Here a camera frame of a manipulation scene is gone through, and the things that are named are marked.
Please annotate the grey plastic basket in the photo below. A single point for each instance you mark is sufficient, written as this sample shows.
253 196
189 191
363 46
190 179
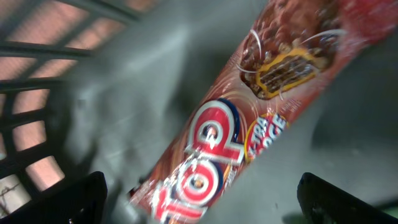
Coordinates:
107 86

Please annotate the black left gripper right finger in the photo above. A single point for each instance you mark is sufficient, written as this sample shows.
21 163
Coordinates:
322 202

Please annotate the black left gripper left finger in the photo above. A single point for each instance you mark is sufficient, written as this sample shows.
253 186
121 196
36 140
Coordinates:
81 203

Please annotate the red Top chocolate bar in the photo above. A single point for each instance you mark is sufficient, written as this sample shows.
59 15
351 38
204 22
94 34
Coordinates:
293 51

